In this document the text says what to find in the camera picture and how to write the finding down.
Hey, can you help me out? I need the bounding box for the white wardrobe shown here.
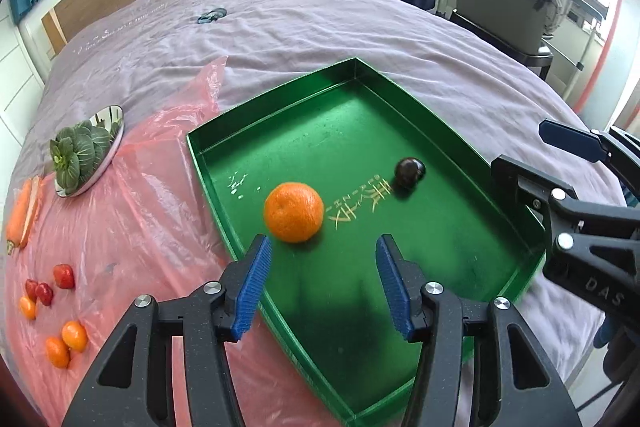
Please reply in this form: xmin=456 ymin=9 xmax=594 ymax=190
xmin=0 ymin=0 xmax=49 ymax=168

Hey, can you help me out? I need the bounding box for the small smooth orange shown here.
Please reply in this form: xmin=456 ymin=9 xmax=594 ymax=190
xmin=18 ymin=296 xmax=37 ymax=321

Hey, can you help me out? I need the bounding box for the pink plastic sheet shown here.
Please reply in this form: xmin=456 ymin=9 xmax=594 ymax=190
xmin=2 ymin=56 xmax=352 ymax=427

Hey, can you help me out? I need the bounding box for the orange carrot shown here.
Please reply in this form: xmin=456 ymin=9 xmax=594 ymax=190
xmin=6 ymin=179 xmax=32 ymax=255

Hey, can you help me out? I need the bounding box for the silver oval plate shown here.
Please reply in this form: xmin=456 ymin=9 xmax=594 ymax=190
xmin=53 ymin=104 xmax=125 ymax=198

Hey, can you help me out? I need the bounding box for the small dark cable object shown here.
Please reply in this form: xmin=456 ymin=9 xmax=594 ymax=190
xmin=196 ymin=8 xmax=228 ymax=25

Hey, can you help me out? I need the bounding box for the green metal tray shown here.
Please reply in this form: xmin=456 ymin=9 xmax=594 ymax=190
xmin=186 ymin=58 xmax=544 ymax=426

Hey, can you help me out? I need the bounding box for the large orange front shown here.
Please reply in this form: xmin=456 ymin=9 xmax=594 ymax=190
xmin=44 ymin=337 xmax=70 ymax=369

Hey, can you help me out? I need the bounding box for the dark purple plum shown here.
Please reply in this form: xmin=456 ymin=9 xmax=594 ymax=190
xmin=394 ymin=157 xmax=426 ymax=190

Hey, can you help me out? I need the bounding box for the green leafy vegetable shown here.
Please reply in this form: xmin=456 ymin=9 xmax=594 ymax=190
xmin=48 ymin=120 xmax=122 ymax=195

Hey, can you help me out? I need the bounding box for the red fruit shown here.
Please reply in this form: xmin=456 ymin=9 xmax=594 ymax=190
xmin=25 ymin=279 xmax=38 ymax=303
xmin=52 ymin=263 xmax=75 ymax=291
xmin=35 ymin=282 xmax=54 ymax=307

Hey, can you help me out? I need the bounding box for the large wrinkled orange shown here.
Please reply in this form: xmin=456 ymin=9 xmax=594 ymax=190
xmin=264 ymin=182 xmax=324 ymax=244

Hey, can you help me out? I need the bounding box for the orange oval dish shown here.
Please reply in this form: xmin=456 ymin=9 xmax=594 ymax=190
xmin=20 ymin=176 xmax=42 ymax=248

